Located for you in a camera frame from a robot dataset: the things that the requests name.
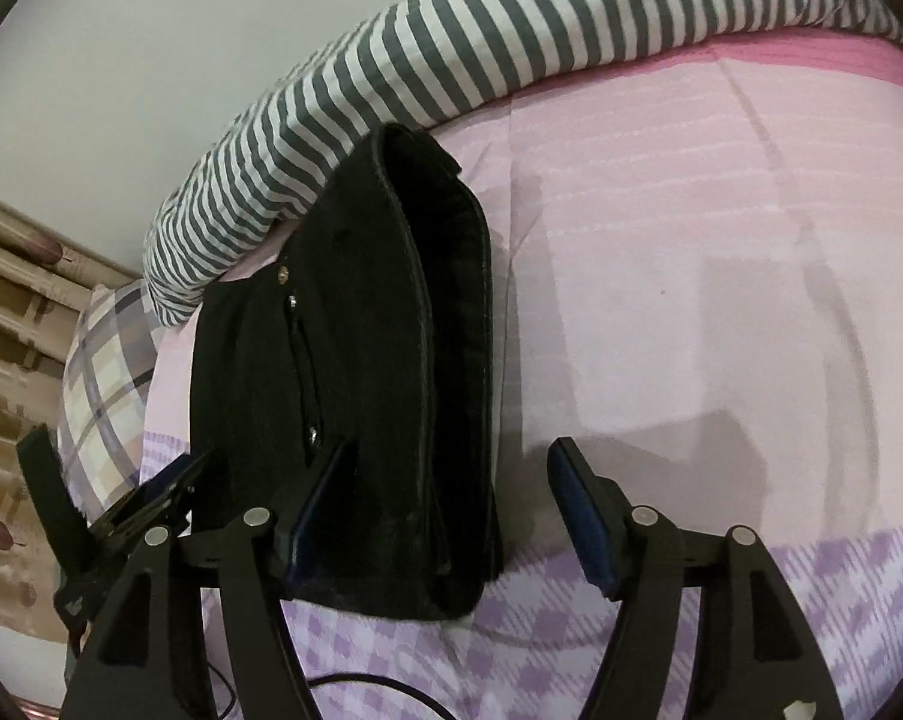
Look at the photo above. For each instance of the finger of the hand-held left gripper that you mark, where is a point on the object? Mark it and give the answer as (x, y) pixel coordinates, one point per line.
(159, 495)
(54, 495)

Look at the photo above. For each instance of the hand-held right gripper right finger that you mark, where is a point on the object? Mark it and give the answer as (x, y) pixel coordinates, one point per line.
(582, 517)

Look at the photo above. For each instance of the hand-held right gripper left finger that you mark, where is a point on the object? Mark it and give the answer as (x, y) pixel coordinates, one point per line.
(312, 517)

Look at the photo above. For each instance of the black pants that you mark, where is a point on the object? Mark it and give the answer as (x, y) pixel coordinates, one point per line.
(391, 360)

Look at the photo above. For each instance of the plaid pillow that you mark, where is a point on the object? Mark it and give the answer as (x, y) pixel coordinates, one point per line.
(106, 390)

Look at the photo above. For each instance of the beige patterned curtain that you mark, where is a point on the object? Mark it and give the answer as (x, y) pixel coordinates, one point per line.
(16, 330)

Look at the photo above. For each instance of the pink lilac plaid bedsheet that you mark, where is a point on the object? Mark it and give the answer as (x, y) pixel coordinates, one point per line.
(684, 315)

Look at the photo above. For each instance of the grey white striped bolster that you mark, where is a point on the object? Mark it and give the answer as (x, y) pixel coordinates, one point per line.
(436, 45)

